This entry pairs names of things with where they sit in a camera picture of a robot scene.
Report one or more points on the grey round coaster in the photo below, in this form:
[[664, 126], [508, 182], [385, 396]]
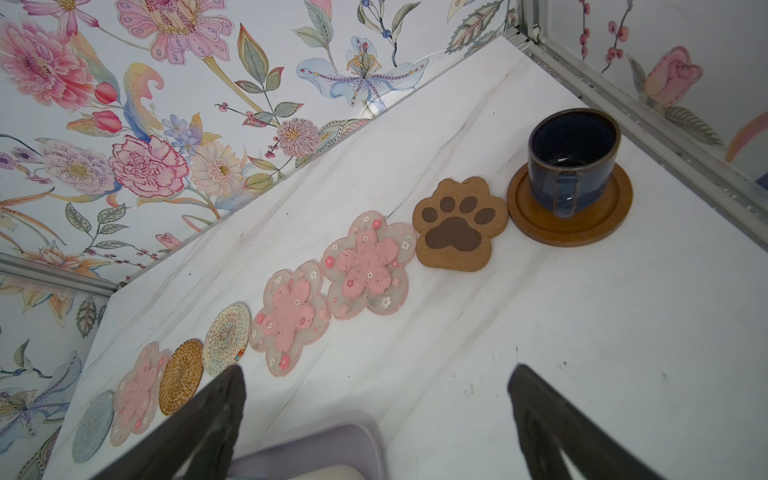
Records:
[[93, 427]]

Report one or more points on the colourful patterned round coaster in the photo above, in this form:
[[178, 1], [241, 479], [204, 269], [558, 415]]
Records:
[[226, 339]]

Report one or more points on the dark navy small mug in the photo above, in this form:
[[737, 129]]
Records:
[[571, 157]]

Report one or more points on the aluminium corner post left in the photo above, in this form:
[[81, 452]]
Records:
[[41, 273]]

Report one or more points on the aluminium corner post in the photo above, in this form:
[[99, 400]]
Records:
[[691, 163], [41, 273]]

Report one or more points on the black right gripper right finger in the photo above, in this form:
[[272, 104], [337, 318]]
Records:
[[550, 428]]

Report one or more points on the cork paw coaster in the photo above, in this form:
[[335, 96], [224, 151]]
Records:
[[457, 223]]

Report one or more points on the woven tan round coaster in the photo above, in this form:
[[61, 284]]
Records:
[[181, 377]]

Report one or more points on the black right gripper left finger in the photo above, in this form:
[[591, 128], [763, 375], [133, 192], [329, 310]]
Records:
[[199, 438]]

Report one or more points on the lilac tray mat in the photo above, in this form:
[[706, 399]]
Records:
[[346, 450]]

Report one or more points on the aluminium corner post right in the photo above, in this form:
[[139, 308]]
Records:
[[691, 163]]

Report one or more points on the brown wooden round coaster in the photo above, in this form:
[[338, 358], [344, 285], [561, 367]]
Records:
[[586, 227]]

